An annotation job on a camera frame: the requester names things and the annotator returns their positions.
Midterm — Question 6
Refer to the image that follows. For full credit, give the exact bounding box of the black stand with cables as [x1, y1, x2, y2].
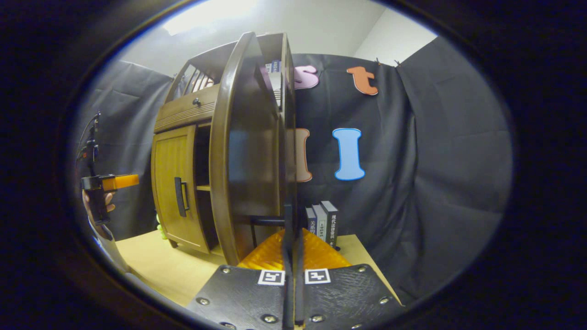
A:
[76, 111, 102, 177]

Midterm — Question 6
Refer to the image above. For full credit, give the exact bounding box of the wooden double-door shoe cabinet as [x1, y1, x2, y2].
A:
[151, 31, 297, 267]

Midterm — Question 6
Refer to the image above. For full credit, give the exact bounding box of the wooden cabinet drawer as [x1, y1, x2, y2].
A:
[153, 84, 221, 134]

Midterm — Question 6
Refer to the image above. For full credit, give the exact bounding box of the black standing book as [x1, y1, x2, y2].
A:
[320, 201, 339, 251]

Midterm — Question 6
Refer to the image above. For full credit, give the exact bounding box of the black backdrop cloth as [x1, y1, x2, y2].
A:
[76, 37, 513, 304]

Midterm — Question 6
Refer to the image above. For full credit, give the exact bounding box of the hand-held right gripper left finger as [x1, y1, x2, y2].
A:
[187, 204, 294, 330]

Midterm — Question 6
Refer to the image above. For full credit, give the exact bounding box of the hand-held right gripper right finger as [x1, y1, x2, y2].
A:
[293, 228, 407, 330]

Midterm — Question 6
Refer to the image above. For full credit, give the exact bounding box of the wooden cabinet door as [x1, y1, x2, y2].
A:
[151, 124, 212, 254]
[209, 31, 297, 267]

